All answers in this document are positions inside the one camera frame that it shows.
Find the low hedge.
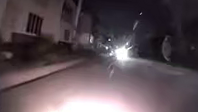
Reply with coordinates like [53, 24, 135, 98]
[0, 31, 99, 70]

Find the grey asphalt road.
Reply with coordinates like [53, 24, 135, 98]
[0, 47, 198, 112]

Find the pale building with dark windows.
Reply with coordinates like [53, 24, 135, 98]
[0, 0, 68, 50]

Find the vehicle with bright headlights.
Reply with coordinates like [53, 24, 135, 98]
[108, 42, 134, 62]

